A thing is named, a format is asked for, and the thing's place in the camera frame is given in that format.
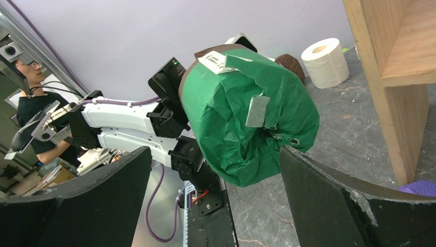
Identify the person in black shirt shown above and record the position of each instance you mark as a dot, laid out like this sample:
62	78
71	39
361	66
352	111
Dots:
36	107

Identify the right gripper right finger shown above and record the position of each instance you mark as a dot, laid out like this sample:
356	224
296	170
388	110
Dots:
332	208

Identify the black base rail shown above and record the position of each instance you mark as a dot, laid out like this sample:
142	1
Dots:
209	221

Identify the wooden shelf unit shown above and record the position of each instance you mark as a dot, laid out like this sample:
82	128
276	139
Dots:
395	41

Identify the white toilet roll front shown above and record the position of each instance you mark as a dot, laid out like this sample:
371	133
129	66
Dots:
325	63

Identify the purple toy microphone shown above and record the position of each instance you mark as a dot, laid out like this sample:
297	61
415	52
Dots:
422	188

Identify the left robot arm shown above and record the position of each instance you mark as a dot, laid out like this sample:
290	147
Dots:
98	122

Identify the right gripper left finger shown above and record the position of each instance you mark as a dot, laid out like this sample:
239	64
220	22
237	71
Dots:
100	208

